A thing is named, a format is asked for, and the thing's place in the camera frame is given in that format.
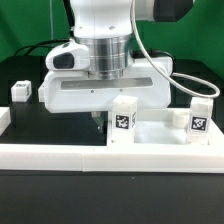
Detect white square tabletop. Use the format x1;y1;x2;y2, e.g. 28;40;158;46
107;108;224;147

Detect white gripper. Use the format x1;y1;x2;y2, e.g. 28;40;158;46
44;41;173;132

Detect black cables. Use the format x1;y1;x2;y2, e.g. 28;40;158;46
13;39;73;57

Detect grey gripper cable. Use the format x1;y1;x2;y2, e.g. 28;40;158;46
130;0;222;100

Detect white U-shaped fence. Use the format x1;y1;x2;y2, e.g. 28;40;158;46
0;106;224;174

